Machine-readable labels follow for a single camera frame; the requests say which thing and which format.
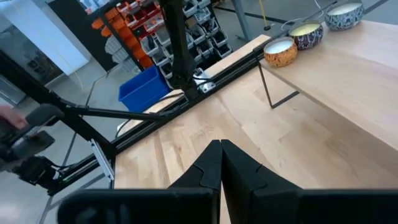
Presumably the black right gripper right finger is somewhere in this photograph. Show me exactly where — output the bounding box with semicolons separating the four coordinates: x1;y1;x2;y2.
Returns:
221;139;303;224

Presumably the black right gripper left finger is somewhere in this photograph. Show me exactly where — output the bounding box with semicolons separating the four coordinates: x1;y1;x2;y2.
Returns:
167;139;223;224

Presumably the orange patterned candle tin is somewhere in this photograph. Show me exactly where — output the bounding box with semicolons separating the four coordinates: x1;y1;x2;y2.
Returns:
263;36;299;68

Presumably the maroon white patterned candle tin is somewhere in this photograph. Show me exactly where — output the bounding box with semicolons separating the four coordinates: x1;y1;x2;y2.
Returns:
288;21;325;51

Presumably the teal white floral candle tin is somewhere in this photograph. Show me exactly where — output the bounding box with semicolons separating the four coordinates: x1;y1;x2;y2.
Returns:
324;0;365;32

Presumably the blue plastic bin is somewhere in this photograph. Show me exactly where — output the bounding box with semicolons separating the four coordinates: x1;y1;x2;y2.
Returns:
118;64;171;113

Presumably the rack with orange grey bins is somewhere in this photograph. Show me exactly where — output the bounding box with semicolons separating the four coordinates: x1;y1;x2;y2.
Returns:
90;0;234;78

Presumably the grey desk foot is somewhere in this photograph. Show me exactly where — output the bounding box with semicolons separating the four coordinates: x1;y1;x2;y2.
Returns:
231;0;253;42

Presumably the person's hand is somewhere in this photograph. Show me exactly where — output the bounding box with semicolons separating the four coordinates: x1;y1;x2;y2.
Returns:
0;104;29;131

